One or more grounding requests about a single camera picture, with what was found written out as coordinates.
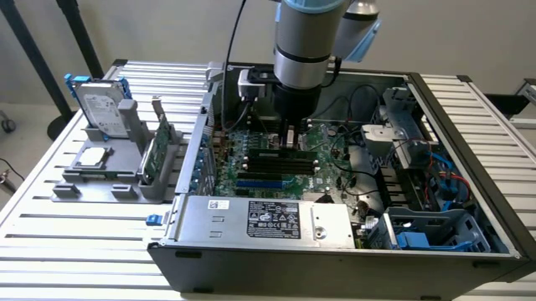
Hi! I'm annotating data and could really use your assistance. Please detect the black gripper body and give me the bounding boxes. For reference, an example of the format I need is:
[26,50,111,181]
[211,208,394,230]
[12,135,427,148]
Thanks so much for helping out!
[272,82,323,127]

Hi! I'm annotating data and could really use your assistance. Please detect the green RAM stick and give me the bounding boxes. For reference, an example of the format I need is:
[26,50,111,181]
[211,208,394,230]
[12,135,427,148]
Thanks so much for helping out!
[248,149,318,160]

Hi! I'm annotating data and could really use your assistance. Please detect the black RAM slot bank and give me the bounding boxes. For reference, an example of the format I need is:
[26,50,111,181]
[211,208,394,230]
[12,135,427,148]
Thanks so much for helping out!
[242,156,318,176]

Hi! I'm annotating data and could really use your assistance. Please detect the CPU socket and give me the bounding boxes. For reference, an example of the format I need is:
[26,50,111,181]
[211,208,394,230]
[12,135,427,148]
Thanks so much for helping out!
[266,130,303,150]

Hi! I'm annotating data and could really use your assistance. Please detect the green motherboard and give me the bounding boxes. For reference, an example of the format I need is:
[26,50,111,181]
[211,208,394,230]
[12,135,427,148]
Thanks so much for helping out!
[196,116,358,202]

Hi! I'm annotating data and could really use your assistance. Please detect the black expansion slot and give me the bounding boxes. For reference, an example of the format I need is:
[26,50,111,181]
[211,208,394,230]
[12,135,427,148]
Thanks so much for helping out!
[236,171,283,182]

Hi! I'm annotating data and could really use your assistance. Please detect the blue expansion slot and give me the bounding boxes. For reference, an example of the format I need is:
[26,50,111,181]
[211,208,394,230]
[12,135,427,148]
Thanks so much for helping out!
[236,179,283,191]

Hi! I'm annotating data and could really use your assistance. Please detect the grey metal disk bay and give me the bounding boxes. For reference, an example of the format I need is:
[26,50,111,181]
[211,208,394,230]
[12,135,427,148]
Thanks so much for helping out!
[359,87,441,171]

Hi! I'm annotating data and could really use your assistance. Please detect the silver power supply unit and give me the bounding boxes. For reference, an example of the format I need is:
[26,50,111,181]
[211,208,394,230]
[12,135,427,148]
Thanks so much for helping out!
[173,195,358,251]

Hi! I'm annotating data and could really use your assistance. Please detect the green graphics card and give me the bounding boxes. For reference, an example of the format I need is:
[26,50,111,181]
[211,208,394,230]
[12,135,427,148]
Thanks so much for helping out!
[139,95,177,186]

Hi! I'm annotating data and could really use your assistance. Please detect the grey drive cage blue latch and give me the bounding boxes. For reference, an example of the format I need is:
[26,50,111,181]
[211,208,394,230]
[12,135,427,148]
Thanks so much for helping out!
[381,206,493,252]

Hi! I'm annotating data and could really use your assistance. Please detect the black open PC case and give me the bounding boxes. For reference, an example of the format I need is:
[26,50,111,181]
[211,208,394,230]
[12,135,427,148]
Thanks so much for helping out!
[147,61,536,296]

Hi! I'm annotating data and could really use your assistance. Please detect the silver CPU chip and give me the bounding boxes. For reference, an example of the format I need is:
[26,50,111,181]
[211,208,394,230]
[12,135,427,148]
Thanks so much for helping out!
[76,147,115,169]

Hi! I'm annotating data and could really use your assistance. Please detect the grey parts rack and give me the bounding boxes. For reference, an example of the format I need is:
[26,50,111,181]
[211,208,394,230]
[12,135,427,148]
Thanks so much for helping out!
[49,95,185,205]

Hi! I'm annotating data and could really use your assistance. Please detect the black stand pole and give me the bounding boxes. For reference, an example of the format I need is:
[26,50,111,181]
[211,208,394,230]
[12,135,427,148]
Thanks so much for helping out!
[0,0,77,117]
[45,0,105,140]

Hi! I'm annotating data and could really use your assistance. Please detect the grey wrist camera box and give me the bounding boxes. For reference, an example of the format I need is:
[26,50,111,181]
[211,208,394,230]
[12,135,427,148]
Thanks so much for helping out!
[236,67,278,102]

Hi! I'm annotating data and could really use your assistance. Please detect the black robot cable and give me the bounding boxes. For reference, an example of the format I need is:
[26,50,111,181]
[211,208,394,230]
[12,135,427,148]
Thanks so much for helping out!
[220,0,248,132]

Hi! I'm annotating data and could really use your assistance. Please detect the blue wire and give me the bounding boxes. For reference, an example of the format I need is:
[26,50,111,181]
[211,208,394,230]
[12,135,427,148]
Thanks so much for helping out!
[422,149,459,201]

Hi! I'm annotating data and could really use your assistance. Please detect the red wire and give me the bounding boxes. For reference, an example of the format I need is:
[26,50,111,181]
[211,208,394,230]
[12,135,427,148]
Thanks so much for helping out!
[422,142,471,201]

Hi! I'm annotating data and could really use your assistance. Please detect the hard disk with blue bracket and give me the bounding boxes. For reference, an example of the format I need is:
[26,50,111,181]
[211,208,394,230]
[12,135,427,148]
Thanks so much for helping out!
[64,73,128,141]

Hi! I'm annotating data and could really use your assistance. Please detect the thin black cable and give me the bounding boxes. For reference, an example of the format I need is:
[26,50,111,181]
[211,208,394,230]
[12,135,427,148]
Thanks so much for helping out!
[0,157,26,193]

